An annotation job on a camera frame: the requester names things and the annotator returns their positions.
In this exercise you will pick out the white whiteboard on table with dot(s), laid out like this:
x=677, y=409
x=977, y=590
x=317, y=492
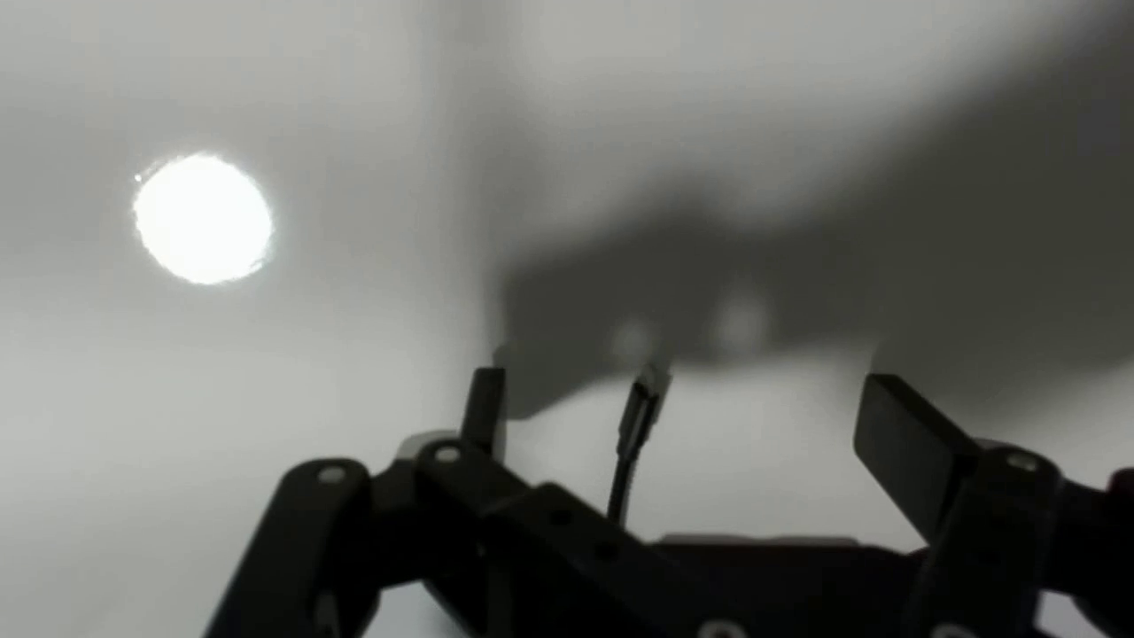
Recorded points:
x=252, y=232

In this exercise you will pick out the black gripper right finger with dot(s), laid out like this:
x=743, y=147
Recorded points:
x=1001, y=523

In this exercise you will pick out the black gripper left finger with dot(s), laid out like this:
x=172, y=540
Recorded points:
x=505, y=559

